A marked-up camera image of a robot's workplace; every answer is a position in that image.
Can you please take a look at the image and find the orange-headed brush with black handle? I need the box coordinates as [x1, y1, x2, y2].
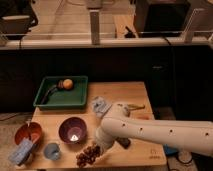
[41, 79, 74, 104]

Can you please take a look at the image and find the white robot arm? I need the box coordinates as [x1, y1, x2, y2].
[93, 102, 213, 157]

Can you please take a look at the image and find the blue object beside table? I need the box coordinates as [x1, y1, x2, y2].
[163, 145, 179, 155]

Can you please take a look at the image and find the purple bowl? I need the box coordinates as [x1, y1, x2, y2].
[58, 117, 87, 144]

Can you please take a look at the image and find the crumpled blue-white cloth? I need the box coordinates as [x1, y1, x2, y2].
[91, 96, 112, 118]

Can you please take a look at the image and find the blue sponge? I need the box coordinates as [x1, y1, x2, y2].
[8, 138, 34, 166]

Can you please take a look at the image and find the bunch of red grapes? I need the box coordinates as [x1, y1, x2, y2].
[76, 145, 100, 168]

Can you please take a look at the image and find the light blue cup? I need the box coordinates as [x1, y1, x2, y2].
[43, 143, 61, 161]

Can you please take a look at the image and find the red-orange bowl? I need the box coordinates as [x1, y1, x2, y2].
[14, 122, 43, 145]

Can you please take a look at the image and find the wooden table board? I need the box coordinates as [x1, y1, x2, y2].
[16, 82, 166, 171]

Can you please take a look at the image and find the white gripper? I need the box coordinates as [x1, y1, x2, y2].
[94, 127, 115, 155]

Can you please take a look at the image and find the grey metal post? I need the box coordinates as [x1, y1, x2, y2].
[90, 10, 100, 45]

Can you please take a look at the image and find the green plastic tray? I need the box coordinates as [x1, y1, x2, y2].
[33, 76, 88, 110]

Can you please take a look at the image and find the black rectangular block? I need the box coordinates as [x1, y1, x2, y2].
[116, 138, 131, 149]

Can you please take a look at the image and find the green yellow toy object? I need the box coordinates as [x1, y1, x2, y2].
[127, 104, 145, 110]

